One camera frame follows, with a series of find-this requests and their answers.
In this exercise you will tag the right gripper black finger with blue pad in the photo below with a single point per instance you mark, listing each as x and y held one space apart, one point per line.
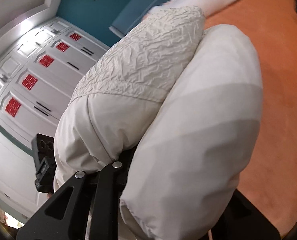
110 184

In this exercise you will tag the white puffer jacket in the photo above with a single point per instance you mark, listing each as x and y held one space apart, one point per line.
189 100

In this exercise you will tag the white wardrobe with red decals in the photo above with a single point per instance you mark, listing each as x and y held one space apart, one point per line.
38 74

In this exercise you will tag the orange bed blanket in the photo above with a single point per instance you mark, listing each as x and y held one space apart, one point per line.
269 181

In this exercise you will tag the teal upholstered headboard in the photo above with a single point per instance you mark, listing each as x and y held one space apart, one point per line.
131 15

